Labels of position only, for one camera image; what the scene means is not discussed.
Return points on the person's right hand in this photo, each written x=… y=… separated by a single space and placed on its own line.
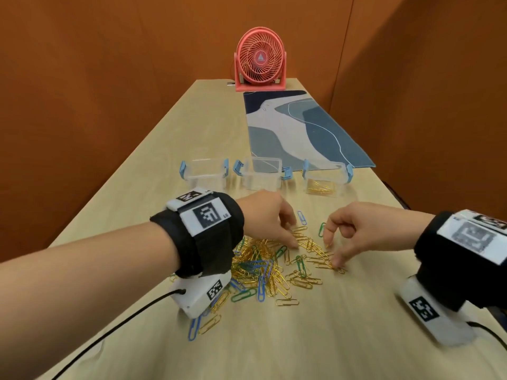
x=376 y=229

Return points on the person's left hand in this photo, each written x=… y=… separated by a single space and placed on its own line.
x=269 y=217

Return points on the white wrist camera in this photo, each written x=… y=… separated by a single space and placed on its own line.
x=198 y=296
x=435 y=324

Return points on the clear box with blue latches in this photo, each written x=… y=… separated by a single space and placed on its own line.
x=328 y=172
x=261 y=180
x=206 y=180

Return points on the heap of gold paper clips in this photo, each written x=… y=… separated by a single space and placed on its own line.
x=321 y=187

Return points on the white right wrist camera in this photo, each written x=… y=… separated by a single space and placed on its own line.
x=435 y=324

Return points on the pink desk fan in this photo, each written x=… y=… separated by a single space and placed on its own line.
x=260 y=59

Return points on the blue patterned desk mat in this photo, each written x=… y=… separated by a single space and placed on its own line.
x=317 y=130

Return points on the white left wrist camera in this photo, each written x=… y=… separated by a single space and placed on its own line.
x=198 y=296

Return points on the pile of mixed paper clips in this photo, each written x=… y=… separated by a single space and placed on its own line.
x=273 y=280

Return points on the black right wristband with tags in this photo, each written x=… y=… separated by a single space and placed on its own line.
x=443 y=273

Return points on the person's left forearm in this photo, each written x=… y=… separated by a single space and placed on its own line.
x=79 y=292

